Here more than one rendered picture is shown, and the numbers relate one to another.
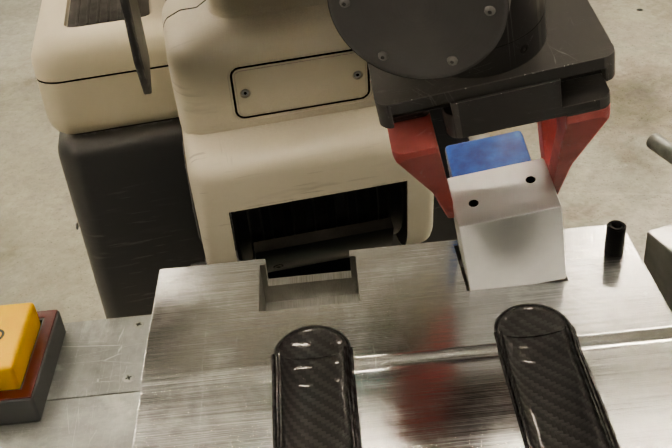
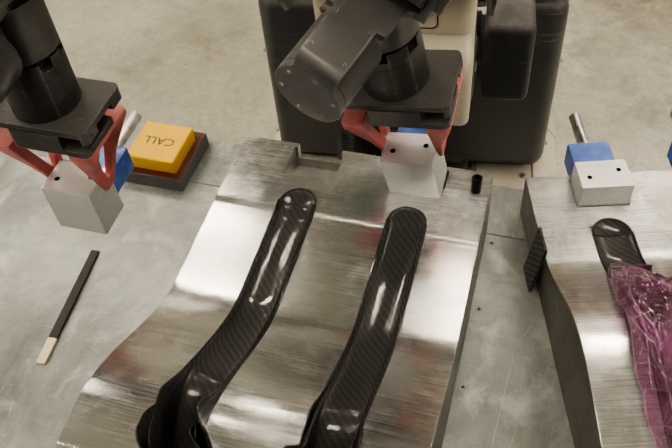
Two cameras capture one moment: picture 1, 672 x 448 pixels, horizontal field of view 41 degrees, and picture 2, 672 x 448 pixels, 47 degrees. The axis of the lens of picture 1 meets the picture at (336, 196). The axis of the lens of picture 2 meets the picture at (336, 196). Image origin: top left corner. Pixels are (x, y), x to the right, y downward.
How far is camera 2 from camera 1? 0.35 m
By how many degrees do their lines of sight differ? 21
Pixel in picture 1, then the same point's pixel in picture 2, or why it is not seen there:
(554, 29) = (431, 82)
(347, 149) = not seen: hidden behind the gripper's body
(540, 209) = (421, 164)
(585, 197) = not seen: outside the picture
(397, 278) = (357, 174)
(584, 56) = (433, 104)
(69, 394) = (200, 181)
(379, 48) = (297, 103)
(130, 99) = not seen: outside the picture
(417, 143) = (353, 121)
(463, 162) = not seen: hidden behind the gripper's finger
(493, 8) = (333, 105)
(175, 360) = (234, 188)
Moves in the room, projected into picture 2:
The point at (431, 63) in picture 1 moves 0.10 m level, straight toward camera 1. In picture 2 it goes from (316, 115) to (253, 210)
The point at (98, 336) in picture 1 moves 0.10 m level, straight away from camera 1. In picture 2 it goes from (224, 152) to (227, 98)
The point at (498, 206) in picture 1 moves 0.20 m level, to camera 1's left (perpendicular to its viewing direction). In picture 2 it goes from (403, 156) to (203, 124)
